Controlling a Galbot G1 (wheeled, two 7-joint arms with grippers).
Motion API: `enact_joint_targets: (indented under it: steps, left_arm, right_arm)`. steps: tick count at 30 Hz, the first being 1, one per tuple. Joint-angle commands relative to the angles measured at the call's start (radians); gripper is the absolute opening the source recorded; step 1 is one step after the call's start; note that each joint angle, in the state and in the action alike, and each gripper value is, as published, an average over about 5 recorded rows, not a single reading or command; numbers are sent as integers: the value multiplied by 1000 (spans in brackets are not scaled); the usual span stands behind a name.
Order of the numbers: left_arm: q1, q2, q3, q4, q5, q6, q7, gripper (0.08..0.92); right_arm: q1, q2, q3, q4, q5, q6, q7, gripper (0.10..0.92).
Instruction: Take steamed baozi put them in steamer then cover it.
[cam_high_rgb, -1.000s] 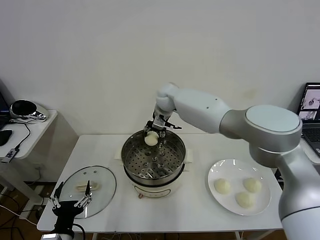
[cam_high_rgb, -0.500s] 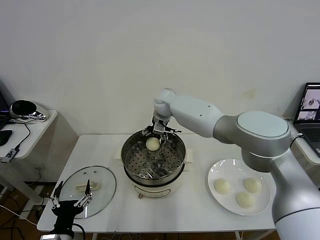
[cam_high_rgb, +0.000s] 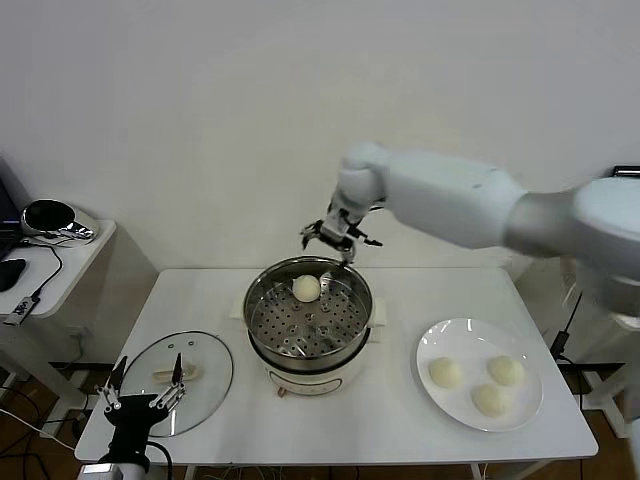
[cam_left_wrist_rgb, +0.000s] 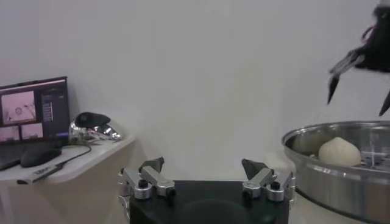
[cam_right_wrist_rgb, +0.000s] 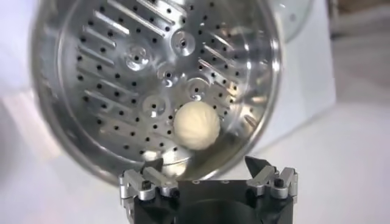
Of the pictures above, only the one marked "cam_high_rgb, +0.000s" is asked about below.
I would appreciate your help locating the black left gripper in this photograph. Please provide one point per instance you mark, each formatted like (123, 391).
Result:
(132, 415)

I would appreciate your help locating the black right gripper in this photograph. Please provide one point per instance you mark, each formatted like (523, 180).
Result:
(335, 240)

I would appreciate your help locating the white steamed baozi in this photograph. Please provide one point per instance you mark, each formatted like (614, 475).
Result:
(491, 400)
(445, 373)
(506, 371)
(305, 289)

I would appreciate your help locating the round glass pot lid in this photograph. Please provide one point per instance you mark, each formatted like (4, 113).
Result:
(210, 370)

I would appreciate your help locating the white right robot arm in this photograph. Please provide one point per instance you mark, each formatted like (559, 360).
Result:
(450, 205)

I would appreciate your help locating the perforated steel steamer basket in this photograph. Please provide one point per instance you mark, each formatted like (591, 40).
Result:
(325, 325)

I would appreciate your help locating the white table leg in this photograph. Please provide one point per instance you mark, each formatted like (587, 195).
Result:
(190, 472)
(479, 472)

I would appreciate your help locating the white side desk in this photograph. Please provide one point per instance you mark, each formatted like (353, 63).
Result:
(607, 405)
(75, 270)

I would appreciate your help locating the white electric cooker pot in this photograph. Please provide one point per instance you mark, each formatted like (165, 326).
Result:
(305, 382)

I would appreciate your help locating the small grey usb hub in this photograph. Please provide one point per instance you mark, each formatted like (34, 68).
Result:
(20, 311)

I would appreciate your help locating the round white plate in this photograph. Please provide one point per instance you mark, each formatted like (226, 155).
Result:
(470, 345)

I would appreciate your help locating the black computer mouse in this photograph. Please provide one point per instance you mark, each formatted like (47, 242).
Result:
(10, 275)

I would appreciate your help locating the silver black headset device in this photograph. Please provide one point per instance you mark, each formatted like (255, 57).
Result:
(47, 217)

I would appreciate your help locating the dark laptop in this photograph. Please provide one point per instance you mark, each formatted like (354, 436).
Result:
(6, 220)

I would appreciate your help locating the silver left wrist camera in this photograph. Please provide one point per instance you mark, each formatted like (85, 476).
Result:
(97, 472)

